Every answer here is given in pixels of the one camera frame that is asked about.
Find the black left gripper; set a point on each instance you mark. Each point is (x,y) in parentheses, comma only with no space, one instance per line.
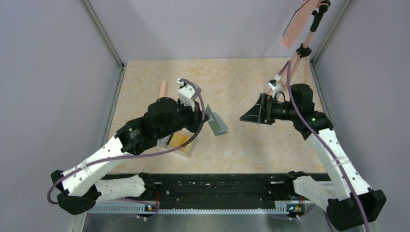
(197,116)

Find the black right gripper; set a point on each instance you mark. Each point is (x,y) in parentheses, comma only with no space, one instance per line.
(261,112)

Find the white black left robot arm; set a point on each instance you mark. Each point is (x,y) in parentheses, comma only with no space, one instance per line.
(85,185)

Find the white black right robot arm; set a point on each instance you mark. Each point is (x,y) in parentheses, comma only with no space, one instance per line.
(351,201)

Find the gold VIP credit card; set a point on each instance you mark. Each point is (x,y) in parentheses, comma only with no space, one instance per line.
(177,139)

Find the clear plastic card box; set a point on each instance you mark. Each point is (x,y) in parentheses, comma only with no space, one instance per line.
(163,144)

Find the pink tripod stand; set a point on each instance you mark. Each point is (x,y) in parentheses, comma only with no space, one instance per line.
(304,51)

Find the pink flat panel on tripod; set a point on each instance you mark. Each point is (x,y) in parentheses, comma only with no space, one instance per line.
(298,21)

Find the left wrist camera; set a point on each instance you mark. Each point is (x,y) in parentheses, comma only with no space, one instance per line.
(186,94)

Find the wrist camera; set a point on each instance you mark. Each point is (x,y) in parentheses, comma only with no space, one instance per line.
(186,94)
(275,86)

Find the pink cylindrical handle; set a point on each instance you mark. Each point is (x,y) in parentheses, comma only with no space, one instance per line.
(162,90)

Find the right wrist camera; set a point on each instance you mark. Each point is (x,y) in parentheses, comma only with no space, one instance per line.
(275,86)

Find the grey slotted cable duct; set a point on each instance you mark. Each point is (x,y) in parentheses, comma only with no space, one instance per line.
(137,208)

